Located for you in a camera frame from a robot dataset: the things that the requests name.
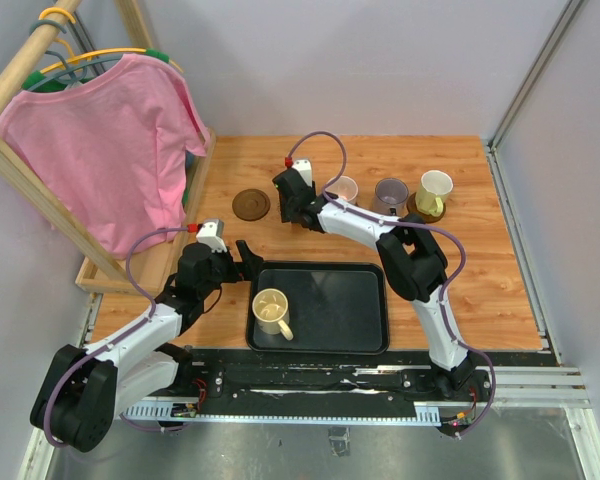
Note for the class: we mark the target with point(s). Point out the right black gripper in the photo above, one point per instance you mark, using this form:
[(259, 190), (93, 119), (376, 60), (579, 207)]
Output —
[(285, 212)]

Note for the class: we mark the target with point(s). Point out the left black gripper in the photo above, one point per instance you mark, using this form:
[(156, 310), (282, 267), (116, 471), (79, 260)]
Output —
[(247, 269)]

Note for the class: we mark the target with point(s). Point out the cream yellow mug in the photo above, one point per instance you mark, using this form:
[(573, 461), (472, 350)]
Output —
[(271, 310)]

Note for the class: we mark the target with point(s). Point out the pink mug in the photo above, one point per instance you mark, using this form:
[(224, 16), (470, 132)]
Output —
[(345, 188)]

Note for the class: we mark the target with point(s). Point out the purple mug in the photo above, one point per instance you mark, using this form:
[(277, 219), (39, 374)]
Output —
[(390, 197)]

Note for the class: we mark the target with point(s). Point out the pale green octagonal mug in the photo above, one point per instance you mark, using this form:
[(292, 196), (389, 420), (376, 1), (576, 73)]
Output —
[(433, 191)]

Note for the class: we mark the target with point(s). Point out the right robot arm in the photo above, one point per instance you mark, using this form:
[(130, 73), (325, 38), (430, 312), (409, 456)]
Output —
[(414, 266)]

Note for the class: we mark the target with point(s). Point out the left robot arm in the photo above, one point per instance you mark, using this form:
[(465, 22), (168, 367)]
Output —
[(85, 389)]

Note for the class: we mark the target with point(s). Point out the black plastic tray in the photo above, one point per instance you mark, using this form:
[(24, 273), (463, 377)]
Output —
[(335, 308)]

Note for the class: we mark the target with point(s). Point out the wooden clothes rack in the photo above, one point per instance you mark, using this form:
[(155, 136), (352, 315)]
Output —
[(100, 272)]

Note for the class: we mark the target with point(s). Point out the pink t-shirt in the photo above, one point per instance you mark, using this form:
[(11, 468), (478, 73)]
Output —
[(113, 149)]

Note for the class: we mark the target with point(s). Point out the yellow clothes hanger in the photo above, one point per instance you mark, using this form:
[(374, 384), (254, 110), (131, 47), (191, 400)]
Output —
[(132, 14)]

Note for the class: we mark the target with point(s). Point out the grey clothes hanger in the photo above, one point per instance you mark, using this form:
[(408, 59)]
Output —
[(92, 72)]

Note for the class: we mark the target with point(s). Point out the green clothes hanger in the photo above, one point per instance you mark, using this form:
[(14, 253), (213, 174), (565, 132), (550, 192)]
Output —
[(76, 74)]

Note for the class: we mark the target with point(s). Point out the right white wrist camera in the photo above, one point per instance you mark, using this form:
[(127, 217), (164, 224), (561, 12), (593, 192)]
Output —
[(304, 168)]

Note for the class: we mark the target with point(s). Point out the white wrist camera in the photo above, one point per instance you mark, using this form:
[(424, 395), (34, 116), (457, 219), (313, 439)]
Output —
[(304, 168), (210, 233)]

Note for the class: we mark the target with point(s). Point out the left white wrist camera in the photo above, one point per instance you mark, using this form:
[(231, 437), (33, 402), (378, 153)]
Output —
[(210, 233)]

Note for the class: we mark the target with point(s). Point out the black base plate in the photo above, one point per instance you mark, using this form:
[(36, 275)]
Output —
[(231, 372)]

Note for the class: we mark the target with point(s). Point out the white slotted cable duct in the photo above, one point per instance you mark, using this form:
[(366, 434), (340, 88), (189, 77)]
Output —
[(295, 409)]

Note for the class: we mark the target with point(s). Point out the aluminium frame rail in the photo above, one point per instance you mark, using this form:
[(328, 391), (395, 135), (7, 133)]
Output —
[(540, 384)]

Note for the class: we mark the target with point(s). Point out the aluminium corner post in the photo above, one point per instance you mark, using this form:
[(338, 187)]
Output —
[(556, 36)]

